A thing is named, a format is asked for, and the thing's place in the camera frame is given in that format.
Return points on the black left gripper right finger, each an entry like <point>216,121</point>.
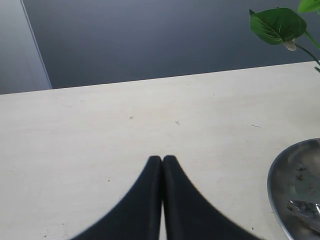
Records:
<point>188,215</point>

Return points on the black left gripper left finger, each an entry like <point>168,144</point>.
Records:
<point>137,216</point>

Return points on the round stainless steel plate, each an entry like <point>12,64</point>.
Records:
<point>293,187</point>

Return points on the red artificial anthurium flower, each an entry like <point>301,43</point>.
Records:
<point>283,26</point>

